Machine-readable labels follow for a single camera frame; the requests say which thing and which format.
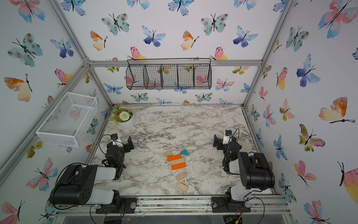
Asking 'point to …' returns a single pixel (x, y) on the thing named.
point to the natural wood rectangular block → (179, 161)
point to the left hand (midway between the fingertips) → (124, 137)
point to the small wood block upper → (181, 176)
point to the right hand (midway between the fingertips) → (224, 133)
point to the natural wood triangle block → (168, 154)
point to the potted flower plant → (125, 118)
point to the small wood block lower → (182, 186)
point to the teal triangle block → (184, 152)
